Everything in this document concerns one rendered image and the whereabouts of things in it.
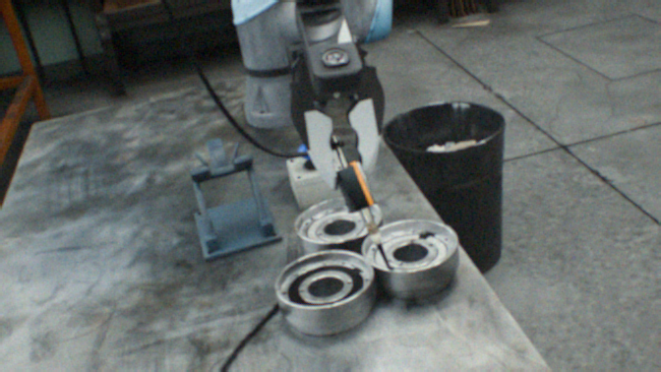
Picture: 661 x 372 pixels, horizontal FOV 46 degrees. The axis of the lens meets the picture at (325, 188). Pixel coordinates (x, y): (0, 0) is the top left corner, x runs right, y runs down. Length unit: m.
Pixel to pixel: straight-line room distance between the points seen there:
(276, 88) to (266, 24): 0.11
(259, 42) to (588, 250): 1.37
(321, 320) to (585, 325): 1.36
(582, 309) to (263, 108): 1.12
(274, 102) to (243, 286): 0.47
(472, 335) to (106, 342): 0.39
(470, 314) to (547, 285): 1.41
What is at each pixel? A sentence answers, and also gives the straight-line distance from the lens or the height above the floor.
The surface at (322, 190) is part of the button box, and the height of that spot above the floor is 0.82.
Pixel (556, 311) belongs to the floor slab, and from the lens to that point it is 2.12.
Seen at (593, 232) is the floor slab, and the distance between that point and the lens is 2.44.
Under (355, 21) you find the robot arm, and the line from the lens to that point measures 1.26.
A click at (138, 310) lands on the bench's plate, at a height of 0.80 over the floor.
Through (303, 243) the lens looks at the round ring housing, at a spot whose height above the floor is 0.83.
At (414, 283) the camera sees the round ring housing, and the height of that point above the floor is 0.82.
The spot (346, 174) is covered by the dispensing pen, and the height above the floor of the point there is 0.94.
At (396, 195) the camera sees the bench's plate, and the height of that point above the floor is 0.80.
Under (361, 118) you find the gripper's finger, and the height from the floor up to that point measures 0.99.
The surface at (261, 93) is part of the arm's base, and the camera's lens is 1.32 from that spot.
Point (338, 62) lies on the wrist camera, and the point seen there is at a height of 1.08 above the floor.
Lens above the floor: 1.29
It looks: 27 degrees down
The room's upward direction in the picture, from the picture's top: 10 degrees counter-clockwise
